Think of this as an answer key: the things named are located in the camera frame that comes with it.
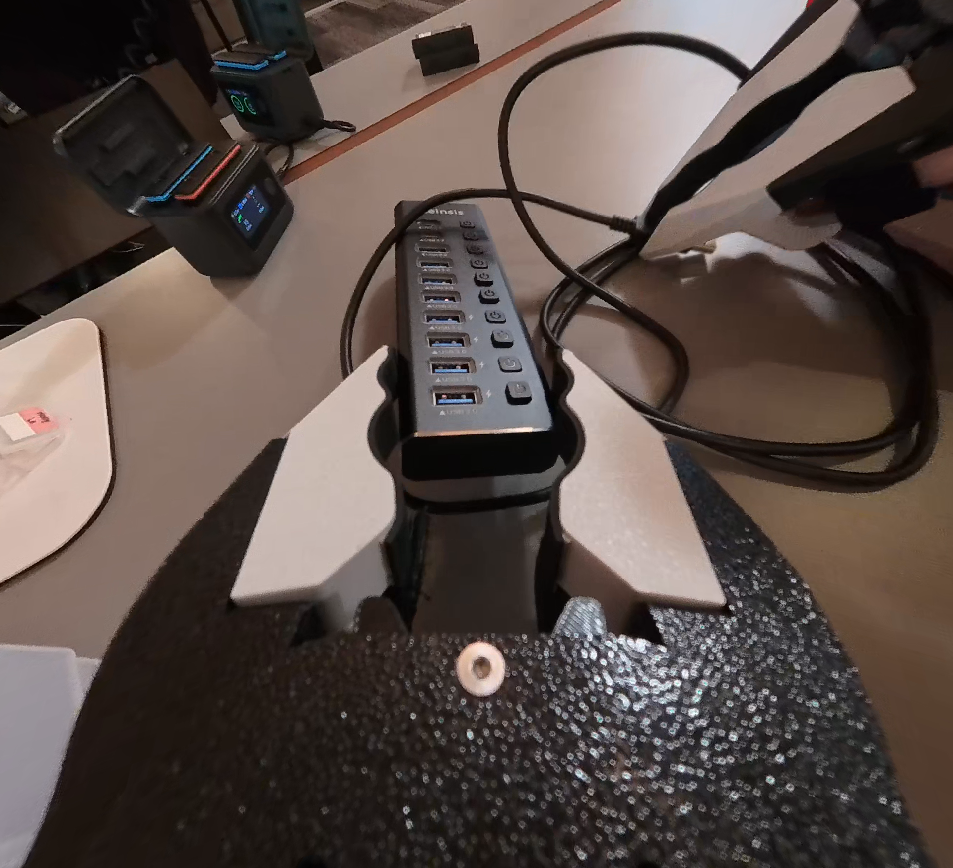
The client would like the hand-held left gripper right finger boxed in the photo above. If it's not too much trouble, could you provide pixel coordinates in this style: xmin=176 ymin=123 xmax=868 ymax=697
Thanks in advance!
xmin=554 ymin=349 xmax=728 ymax=634

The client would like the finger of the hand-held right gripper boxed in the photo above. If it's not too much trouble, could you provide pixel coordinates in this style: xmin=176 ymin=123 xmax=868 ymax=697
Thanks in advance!
xmin=636 ymin=66 xmax=919 ymax=262
xmin=646 ymin=0 xmax=870 ymax=212

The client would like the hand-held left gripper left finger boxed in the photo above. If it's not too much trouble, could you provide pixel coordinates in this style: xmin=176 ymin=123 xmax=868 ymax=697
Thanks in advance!
xmin=229 ymin=345 xmax=410 ymax=633

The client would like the black usb hub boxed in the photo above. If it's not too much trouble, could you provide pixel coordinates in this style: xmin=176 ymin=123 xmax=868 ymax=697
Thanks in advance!
xmin=392 ymin=199 xmax=558 ymax=482

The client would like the white mat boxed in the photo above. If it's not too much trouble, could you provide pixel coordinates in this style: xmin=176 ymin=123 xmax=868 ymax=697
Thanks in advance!
xmin=0 ymin=319 xmax=115 ymax=586

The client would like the black battery charger case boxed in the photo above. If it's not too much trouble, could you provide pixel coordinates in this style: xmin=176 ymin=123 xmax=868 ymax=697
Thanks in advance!
xmin=210 ymin=0 xmax=326 ymax=141
xmin=54 ymin=74 xmax=296 ymax=278

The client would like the small black adapter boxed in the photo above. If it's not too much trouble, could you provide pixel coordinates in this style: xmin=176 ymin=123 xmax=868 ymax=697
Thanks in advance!
xmin=411 ymin=22 xmax=482 ymax=78

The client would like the thick black cable coil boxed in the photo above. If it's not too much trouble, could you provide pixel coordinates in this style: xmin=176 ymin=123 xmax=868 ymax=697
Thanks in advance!
xmin=497 ymin=32 xmax=941 ymax=491

